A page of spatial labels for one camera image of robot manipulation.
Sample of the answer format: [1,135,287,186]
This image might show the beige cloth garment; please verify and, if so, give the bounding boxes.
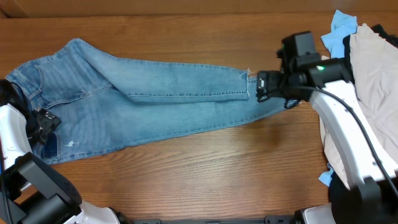
[310,24,397,188]

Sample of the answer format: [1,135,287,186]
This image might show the light blue denim jeans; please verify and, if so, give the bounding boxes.
[6,39,297,164]

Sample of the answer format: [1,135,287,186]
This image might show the black cloth garment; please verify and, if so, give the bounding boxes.
[328,24,398,215]

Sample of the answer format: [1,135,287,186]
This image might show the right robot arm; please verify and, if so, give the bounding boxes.
[256,31,397,224]

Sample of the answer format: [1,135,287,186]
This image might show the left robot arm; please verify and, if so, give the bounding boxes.
[1,80,129,224]

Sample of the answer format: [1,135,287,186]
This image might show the light blue cloth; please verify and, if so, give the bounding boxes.
[319,10,358,189]

